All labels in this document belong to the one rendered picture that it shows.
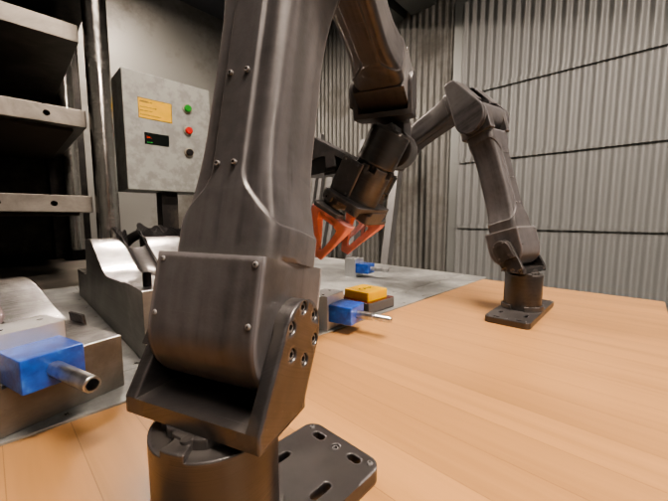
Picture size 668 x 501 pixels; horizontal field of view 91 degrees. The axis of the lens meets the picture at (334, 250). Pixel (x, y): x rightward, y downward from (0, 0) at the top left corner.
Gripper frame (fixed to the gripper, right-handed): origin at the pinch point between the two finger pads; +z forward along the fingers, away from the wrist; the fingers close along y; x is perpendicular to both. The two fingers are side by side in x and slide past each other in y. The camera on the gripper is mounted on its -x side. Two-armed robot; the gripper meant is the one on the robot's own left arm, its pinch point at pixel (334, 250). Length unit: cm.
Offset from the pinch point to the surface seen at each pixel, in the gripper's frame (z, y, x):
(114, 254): 18.7, 16.2, -30.8
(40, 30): -5, 6, -109
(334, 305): 6.4, 2.4, 5.4
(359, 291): 7.9, -9.8, 3.7
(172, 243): 17.7, 5.2, -31.7
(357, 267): 16.7, -39.1, -10.3
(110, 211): 33, -3, -74
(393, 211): 25, -184, -63
